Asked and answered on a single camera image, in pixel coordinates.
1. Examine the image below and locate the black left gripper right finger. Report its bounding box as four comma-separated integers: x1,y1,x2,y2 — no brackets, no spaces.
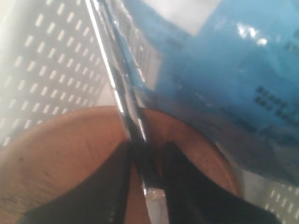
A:
162,142,280,224

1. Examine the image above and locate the blue snack packet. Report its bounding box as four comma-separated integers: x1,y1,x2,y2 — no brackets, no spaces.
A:
104,0,299,184

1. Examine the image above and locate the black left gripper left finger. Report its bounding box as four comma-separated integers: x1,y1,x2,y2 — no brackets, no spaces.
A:
17,142,131,224

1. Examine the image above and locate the brown round plate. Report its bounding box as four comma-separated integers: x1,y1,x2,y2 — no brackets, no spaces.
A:
0,106,242,224

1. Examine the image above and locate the white perforated plastic basket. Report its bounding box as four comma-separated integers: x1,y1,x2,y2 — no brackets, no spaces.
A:
0,0,299,224

